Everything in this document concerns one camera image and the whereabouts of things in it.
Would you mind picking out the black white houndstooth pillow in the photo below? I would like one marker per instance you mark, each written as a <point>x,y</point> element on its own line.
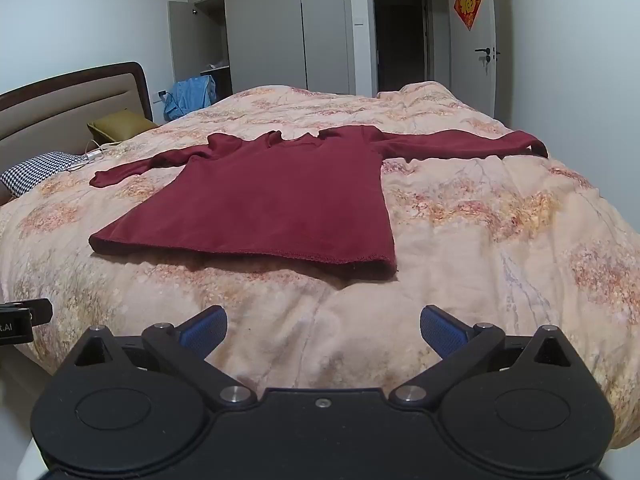
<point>40,170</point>

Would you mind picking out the beige padded headboard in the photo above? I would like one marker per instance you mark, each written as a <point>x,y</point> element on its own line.
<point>60,110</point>

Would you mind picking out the blue cloth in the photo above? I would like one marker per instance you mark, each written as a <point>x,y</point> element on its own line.
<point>190,97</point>

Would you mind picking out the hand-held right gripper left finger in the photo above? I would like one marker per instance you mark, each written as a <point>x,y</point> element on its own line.
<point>202,332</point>

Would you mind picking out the floral peach duvet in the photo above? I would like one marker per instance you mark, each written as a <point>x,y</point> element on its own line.
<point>475,260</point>

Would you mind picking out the dark red long-sleeved shirt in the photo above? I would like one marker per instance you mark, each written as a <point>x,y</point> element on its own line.
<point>280,200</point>

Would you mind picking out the grey wardrobe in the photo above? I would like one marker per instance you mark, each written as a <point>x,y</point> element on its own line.
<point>265,35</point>

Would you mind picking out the white door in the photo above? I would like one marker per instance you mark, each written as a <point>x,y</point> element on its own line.
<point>470,80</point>

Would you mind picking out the red diamond door decoration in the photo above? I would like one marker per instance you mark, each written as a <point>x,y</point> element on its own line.
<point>468,1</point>

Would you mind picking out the olive green pillow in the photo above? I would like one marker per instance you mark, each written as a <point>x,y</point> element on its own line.
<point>122,126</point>

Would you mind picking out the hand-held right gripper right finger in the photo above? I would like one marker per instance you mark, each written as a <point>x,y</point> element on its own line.
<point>442,332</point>

